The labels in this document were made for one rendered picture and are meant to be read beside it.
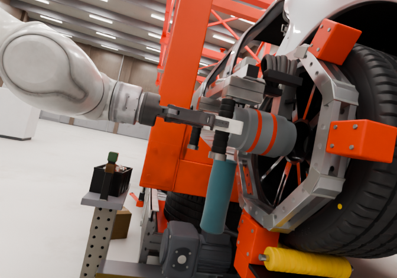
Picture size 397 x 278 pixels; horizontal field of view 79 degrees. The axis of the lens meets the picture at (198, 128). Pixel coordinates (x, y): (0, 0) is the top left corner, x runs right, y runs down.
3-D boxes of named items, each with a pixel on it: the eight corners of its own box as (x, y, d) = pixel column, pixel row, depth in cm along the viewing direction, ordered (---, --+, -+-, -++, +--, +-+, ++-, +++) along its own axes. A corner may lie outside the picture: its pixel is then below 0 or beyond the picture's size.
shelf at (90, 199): (121, 210, 105) (123, 203, 105) (80, 204, 102) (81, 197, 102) (129, 188, 147) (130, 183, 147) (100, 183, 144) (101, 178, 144)
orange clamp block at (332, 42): (341, 66, 64) (363, 31, 59) (316, 58, 62) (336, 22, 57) (328, 58, 69) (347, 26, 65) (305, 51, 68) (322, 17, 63)
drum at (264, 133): (294, 162, 73) (302, 116, 74) (228, 148, 69) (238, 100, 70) (271, 157, 87) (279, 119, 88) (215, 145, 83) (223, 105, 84)
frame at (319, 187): (330, 265, 52) (373, 25, 55) (303, 262, 51) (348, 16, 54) (239, 197, 106) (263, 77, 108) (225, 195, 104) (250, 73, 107)
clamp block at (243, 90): (262, 103, 58) (266, 82, 58) (226, 94, 56) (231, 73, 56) (253, 106, 63) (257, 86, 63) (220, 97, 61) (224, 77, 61)
